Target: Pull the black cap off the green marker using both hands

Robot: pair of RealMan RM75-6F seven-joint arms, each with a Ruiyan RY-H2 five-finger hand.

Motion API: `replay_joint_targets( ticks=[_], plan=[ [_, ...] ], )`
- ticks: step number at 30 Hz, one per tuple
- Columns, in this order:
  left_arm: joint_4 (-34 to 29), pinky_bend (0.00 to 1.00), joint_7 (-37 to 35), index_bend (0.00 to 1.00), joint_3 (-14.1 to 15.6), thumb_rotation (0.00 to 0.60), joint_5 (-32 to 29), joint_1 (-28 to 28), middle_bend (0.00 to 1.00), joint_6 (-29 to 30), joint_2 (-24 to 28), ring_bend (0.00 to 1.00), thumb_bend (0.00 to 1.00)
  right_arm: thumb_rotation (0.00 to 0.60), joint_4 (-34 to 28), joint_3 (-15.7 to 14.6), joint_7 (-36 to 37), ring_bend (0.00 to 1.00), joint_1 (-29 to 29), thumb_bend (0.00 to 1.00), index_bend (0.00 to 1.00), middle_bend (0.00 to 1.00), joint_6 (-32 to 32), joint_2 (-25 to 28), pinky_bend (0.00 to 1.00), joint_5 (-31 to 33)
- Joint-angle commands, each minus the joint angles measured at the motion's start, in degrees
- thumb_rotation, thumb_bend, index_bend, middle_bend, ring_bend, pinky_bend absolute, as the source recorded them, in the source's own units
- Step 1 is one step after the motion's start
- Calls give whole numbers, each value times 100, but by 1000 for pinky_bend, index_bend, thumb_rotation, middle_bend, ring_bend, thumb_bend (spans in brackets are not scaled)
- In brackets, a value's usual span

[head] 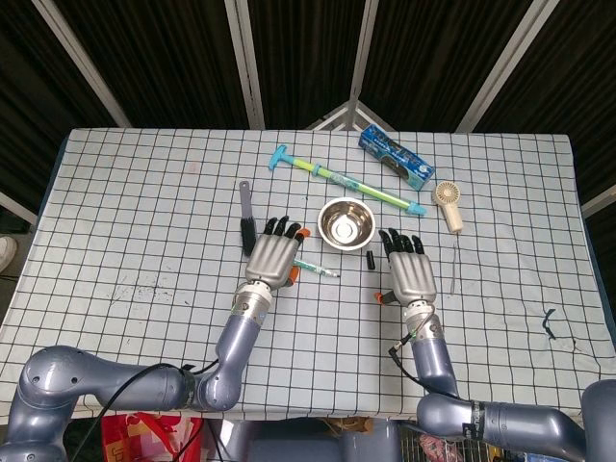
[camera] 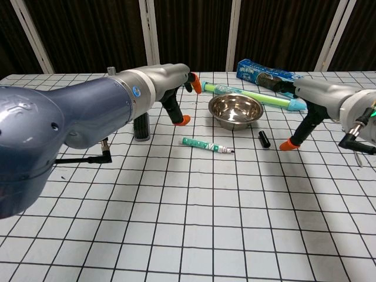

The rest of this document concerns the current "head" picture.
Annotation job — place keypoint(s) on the black marker cap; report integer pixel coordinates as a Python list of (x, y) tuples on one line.
[(371, 260)]

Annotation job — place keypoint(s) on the white metal frame beam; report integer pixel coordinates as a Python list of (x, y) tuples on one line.
[(599, 201), (363, 48), (508, 62), (245, 62), (81, 62), (17, 208)]

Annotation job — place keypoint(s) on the white shoe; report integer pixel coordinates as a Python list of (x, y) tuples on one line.
[(7, 252)]

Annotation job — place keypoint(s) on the beige handheld fan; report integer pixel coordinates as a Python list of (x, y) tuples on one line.
[(447, 197)]

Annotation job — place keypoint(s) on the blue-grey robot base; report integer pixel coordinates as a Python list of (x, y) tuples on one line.
[(289, 445)]

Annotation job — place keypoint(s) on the stainless steel bowl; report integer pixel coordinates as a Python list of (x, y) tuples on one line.
[(345, 226)]

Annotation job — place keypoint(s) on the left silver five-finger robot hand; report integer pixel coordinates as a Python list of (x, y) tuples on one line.
[(272, 257)]

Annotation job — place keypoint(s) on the white black checkered tablecloth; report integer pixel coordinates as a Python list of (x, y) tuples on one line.
[(144, 216)]

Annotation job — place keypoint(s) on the blue cardboard box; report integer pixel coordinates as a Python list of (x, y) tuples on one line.
[(397, 156)]

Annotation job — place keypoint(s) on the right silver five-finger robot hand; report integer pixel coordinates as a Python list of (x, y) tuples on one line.
[(411, 274)]

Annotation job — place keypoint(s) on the white triangular frame joint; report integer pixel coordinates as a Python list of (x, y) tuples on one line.
[(350, 115)]

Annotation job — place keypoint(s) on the green blue water pump toy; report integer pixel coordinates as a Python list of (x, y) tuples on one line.
[(346, 183)]

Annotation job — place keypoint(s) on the red plastic bag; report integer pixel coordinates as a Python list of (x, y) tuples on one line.
[(159, 440)]

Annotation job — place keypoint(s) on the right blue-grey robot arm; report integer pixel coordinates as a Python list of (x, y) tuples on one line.
[(433, 356)]

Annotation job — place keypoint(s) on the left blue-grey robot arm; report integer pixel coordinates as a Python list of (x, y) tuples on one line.
[(238, 332)]

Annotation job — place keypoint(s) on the white green marker pen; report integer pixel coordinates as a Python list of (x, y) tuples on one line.
[(315, 268)]

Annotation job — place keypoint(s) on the brown paper bag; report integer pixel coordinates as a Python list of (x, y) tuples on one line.
[(351, 424)]

